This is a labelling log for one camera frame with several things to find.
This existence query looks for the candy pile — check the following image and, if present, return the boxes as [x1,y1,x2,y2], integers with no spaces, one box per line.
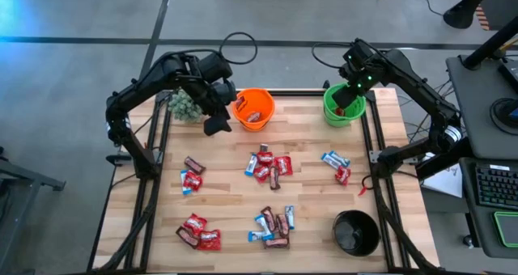
[260,205,278,233]

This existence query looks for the black floor stand post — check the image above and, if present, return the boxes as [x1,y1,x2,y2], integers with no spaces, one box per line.
[443,0,499,29]

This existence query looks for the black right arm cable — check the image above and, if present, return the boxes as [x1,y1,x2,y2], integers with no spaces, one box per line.
[311,42,353,70]

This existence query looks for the black pad with green edge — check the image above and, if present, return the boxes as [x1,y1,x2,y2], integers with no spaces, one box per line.
[492,210,518,248]

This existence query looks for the black desk support bar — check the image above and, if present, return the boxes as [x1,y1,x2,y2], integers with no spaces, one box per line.
[415,145,473,182]

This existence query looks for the black round stand base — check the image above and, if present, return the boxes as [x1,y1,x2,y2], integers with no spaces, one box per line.
[489,97,518,129]

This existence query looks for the orange plastic bucket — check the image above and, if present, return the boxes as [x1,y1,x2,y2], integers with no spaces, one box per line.
[231,87,277,133]

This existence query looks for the grey desk top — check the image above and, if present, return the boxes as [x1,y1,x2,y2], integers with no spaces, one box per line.
[445,54,518,161]

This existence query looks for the black table clamp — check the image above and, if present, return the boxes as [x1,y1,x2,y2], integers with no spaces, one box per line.
[105,154,134,167]

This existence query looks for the green plastic bucket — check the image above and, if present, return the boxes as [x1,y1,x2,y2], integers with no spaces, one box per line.
[322,82,367,129]

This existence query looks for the black plastic bucket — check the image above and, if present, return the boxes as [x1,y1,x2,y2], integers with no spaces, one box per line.
[332,209,382,258]

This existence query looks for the black aluminium rig frame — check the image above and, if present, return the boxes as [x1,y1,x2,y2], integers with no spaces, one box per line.
[87,87,440,274]

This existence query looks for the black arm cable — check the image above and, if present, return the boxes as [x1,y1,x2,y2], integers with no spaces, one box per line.
[311,42,353,70]
[218,31,259,66]

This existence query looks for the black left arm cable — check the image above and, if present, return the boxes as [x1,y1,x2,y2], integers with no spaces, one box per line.
[218,31,259,66]

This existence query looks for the white paper sheet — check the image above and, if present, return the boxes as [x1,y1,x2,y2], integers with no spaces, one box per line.
[420,163,463,198]

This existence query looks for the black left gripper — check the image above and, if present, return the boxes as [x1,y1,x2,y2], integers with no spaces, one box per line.
[193,79,238,138]

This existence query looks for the black backlit keyboard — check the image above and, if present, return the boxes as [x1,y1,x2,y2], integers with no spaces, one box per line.
[475,163,518,210]

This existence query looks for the small artificial green plant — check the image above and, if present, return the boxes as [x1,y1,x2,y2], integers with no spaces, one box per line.
[167,87,206,125]

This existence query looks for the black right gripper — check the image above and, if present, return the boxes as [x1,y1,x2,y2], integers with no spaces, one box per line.
[331,38,384,110]

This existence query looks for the grey desk shelf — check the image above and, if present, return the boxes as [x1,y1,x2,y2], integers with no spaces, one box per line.
[459,157,518,260]

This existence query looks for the black cable bundle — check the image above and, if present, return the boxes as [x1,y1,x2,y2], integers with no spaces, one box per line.
[398,79,467,145]

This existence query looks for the black orange striped mat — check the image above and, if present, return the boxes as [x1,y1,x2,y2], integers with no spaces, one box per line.
[463,0,493,32]

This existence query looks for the black slanted pole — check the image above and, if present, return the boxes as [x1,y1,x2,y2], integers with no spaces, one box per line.
[461,15,518,70]

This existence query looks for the grey metal workbench frame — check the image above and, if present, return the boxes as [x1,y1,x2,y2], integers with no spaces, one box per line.
[0,145,66,275]

